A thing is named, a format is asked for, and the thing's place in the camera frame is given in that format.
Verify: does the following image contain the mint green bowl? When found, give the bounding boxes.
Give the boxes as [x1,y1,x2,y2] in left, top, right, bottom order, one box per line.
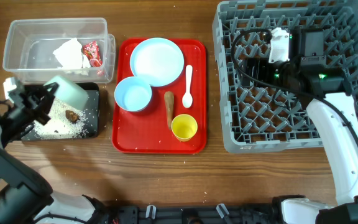
[46,75,88,110]

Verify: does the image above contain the dark food scrap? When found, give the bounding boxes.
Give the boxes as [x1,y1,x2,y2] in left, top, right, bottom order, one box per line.
[65,110,79,123]

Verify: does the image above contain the white rice pile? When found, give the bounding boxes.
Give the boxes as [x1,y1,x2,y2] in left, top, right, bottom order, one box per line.
[33,98,88,139]

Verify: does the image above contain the light blue bowl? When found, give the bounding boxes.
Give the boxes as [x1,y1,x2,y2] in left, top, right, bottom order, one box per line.
[114,77,152,112]

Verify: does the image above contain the white plastic spoon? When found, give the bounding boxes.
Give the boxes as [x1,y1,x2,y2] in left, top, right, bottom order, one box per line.
[182,65,193,108]

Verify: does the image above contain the yellow plastic cup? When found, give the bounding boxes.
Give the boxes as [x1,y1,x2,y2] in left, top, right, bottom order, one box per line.
[172,114,198,142]

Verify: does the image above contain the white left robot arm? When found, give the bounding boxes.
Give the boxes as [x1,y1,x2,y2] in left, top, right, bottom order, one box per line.
[0,81,110,223]

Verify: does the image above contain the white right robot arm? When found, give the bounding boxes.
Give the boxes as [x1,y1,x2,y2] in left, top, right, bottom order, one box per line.
[231,28,358,223]

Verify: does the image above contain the black waste tray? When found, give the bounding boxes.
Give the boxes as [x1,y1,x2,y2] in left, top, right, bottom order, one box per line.
[22,83,99,141]

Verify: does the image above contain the grey dishwasher rack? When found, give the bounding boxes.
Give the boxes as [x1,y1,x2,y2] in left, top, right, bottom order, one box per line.
[212,1,358,153]

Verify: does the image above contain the white crumpled tissue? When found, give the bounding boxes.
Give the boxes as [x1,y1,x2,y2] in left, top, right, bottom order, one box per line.
[53,38,91,76]

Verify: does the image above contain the clear plastic bin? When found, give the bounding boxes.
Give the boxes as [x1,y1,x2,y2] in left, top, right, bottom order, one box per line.
[2,17,116,84]

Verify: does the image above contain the red snack wrapper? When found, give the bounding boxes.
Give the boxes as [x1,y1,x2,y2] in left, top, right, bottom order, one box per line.
[83,41,103,67]

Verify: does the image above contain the red plastic tray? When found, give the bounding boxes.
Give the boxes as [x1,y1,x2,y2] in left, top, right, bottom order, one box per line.
[111,37,207,154]

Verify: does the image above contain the light blue plate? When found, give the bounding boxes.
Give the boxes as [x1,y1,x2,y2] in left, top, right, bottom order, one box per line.
[130,37,185,87]

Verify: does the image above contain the brown carrot-like vegetable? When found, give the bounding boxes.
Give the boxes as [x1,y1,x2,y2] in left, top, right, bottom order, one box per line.
[164,91,174,129]

